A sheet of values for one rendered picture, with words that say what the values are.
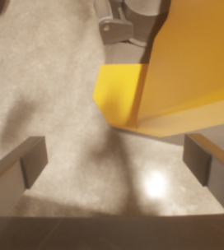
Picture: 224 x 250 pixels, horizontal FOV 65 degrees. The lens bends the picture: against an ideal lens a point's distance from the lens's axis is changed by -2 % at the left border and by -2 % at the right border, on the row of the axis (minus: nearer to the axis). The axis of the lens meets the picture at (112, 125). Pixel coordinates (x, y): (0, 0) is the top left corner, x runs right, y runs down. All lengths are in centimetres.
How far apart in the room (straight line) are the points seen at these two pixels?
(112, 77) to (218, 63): 46
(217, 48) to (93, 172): 82
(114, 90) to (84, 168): 49
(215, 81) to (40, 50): 108
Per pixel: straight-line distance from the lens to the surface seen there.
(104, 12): 62
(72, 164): 96
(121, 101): 57
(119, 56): 70
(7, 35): 136
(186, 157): 17
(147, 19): 61
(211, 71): 19
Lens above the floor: 90
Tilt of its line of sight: 80 degrees down
